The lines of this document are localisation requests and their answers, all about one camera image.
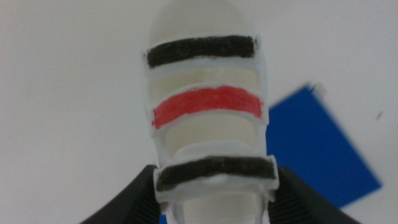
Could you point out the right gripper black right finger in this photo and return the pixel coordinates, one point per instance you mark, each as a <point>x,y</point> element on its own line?
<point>298,202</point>

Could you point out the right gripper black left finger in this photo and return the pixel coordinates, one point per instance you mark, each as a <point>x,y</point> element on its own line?
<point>136,202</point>

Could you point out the blue rectangular mat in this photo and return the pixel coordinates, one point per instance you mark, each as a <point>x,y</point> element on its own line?
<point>314,146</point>

